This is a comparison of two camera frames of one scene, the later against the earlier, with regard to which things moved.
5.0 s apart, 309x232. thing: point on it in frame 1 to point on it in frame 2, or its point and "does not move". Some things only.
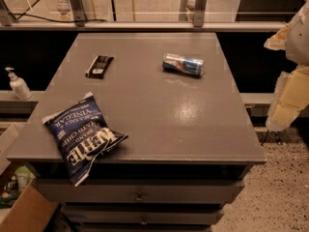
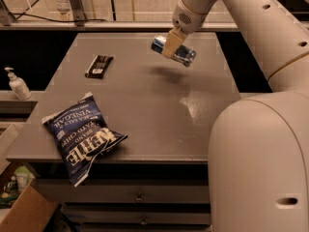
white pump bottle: [18, 85] does not move
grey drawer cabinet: [192, 132] does not move
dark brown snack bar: [98, 66] does not move
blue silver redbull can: [183, 64] to [183, 54]
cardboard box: [31, 213] does not move
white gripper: [298, 40] to [186, 19]
